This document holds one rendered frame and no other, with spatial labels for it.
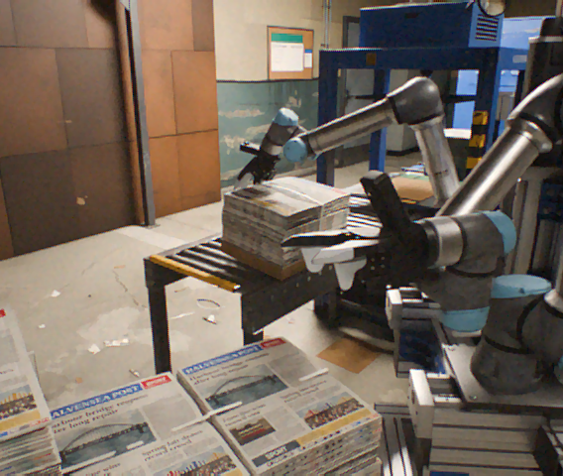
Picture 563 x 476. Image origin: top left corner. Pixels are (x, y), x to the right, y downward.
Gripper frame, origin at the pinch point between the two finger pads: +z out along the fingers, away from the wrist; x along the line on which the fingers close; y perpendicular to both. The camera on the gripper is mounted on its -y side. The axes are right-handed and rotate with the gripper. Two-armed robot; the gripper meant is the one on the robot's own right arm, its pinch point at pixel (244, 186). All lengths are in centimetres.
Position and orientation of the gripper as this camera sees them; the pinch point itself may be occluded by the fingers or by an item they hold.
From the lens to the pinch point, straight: 191.1
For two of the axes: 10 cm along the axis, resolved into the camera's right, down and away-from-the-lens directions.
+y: 6.2, 7.1, -3.2
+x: 6.5, -2.4, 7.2
